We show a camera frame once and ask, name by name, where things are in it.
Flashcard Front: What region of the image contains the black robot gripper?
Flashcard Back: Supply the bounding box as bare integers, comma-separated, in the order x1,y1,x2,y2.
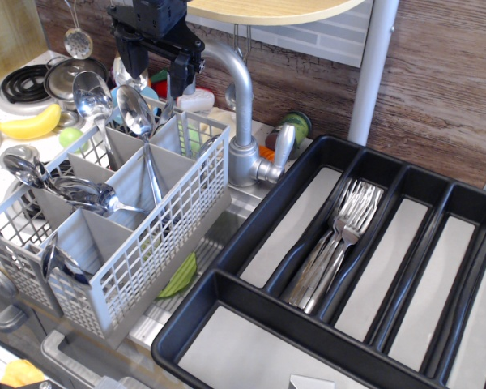
107,1,205,98

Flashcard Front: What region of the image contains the silver metal fork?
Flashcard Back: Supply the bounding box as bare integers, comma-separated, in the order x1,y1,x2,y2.
151,95,174,135

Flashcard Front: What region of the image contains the silver spoon lying in basket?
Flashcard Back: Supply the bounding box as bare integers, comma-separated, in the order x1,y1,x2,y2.
52,176,149,216

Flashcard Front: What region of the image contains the grey plastic cutlery basket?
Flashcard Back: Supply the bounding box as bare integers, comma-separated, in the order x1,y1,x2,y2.
0,110,230,347

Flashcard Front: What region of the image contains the silver spoon basket front corner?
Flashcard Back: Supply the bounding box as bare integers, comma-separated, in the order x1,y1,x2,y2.
41,233,92,286

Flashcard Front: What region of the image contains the black cutlery tray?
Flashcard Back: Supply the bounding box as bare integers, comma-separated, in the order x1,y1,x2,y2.
151,136,486,388

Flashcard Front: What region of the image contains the red toy strawberry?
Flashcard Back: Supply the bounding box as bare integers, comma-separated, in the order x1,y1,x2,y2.
151,80,168,99

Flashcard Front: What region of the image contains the hanging silver ladle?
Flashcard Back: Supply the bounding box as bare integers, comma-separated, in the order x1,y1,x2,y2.
112,57,149,92

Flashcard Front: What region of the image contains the large silver spoon centre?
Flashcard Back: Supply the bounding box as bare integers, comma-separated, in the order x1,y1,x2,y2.
117,84,162,206

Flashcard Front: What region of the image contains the large silver spoon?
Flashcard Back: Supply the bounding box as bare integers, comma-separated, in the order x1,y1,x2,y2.
117,84,162,206
73,71,119,171

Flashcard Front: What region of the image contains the white toy cake slice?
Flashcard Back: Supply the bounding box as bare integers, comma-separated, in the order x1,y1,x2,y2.
176,88,215,112

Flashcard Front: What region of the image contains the large silver spoon left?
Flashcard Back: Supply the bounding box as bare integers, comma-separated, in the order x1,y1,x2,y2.
73,71,119,171

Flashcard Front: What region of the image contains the hanging small silver spoon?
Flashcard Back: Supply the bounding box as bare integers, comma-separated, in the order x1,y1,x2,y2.
225,24,252,111

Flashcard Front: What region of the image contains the hanging silver skimmer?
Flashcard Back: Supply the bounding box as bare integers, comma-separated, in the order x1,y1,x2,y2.
63,0,93,60

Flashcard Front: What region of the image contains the silver pot with lid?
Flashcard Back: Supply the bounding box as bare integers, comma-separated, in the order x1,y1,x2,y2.
44,58,109,111

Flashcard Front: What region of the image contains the round wooden shelf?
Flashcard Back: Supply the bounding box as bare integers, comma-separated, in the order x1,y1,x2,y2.
188,0,363,26

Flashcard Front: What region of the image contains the green toy ball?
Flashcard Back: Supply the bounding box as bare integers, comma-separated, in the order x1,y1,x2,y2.
58,127,83,148

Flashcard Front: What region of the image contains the yellow toy banana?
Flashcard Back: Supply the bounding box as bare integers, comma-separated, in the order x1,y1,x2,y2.
0,104,62,140

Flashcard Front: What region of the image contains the black coil stove burner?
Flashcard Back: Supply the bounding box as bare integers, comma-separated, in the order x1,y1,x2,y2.
0,65,49,104

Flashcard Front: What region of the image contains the orange toy carrot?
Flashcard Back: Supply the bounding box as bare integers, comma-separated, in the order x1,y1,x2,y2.
258,145,275,162

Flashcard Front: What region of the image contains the silver kitchen faucet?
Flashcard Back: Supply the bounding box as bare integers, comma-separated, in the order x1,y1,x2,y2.
202,41,296,187

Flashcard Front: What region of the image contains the green toy can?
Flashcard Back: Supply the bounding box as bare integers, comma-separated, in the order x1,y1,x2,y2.
265,112,313,157

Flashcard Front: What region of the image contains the silver spoon far left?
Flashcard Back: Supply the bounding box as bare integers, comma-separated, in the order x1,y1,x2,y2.
3,154,49,189

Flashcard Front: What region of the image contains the green toy leaf slice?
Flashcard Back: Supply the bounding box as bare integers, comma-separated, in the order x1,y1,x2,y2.
156,252,198,299

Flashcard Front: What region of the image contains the white metal pole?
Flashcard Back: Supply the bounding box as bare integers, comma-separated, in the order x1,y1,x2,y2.
347,0,399,146

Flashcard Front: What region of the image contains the stack of silver forks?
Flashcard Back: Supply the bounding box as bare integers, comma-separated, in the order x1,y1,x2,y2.
282,179,384,314

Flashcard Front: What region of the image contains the yellow cloth object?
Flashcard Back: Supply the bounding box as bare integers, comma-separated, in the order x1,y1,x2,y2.
0,360,45,388

